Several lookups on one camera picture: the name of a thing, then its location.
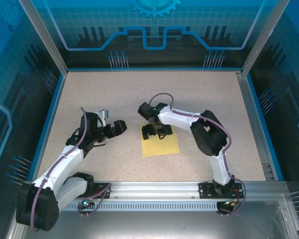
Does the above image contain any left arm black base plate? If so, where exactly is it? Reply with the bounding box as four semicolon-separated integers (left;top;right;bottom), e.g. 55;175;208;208
92;183;112;199

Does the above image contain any aluminium side rail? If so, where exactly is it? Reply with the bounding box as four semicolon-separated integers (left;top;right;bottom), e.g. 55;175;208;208
235;71;275;181

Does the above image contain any right cable connector with light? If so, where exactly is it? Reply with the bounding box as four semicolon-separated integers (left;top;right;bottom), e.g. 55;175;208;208
223;198;241;208

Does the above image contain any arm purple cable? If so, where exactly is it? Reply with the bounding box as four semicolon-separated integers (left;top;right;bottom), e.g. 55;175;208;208
149;93;247;217
30;107;113;232

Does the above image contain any grey metal tray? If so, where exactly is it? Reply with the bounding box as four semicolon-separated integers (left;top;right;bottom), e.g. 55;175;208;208
3;193;299;239

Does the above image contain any left aluminium frame post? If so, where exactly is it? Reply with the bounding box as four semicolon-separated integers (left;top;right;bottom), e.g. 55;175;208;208
16;0;69;75

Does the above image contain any right aluminium frame post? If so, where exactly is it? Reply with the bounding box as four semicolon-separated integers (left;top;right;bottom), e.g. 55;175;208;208
241;0;291;77

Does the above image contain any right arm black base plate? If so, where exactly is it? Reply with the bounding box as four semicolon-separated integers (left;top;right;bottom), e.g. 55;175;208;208
198;182;242;199

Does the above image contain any blue printed gear panel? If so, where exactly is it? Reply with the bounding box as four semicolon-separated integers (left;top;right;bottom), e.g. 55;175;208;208
27;0;280;69

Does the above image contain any blue printed side panel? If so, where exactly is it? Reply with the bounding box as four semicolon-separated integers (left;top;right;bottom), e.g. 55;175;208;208
0;0;65;239
248;0;299;239

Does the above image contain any long aluminium mounting rail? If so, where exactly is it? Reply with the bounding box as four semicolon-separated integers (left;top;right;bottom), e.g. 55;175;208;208
23;181;290;200

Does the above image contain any yellow square paper sheet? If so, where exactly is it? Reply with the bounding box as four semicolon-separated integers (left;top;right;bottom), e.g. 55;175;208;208
141;123;180;158

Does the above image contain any left cable connector with light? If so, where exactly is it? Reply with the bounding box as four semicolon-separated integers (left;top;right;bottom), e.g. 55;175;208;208
80;198;95;208

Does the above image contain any cable connector with light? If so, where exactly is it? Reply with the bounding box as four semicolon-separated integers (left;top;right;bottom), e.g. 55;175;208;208
80;198;95;208
223;198;241;208

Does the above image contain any aluminium frame post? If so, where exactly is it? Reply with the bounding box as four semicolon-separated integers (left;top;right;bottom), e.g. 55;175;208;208
241;0;291;77
16;0;69;75

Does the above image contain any blue table edge strip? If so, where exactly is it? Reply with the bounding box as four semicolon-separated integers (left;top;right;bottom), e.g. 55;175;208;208
244;74;285;181
27;73;67;181

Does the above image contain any slotted grey cable duct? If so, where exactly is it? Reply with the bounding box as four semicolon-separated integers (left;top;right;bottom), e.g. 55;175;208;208
64;202;281;213

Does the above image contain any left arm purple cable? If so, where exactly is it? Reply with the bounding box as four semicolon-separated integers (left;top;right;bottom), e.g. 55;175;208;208
30;107;113;232

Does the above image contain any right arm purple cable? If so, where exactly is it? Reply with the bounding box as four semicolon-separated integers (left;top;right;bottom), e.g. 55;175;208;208
149;93;247;217

